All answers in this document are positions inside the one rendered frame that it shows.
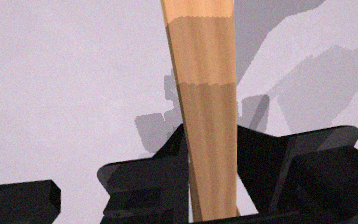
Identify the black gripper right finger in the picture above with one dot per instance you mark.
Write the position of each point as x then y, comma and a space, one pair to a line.
263, 160

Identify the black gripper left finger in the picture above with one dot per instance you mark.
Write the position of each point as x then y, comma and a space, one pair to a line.
168, 167

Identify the light brown wooden board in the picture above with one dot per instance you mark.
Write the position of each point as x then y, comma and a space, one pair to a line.
202, 47

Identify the wooden post with slot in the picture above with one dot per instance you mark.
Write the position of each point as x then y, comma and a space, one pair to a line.
195, 210

